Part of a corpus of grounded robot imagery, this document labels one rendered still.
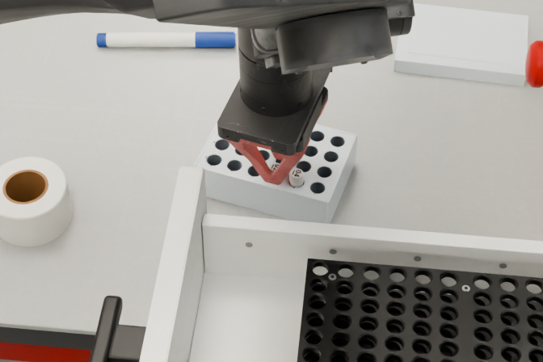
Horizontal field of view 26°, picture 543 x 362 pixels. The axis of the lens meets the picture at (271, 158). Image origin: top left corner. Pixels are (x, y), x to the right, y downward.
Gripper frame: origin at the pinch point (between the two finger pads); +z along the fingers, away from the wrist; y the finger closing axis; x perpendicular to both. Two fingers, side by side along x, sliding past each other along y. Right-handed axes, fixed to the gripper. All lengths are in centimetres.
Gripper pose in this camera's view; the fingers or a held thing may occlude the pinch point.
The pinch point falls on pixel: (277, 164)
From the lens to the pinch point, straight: 100.5
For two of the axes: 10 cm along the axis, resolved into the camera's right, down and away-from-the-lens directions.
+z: 0.1, 6.5, 7.6
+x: -9.4, -2.5, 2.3
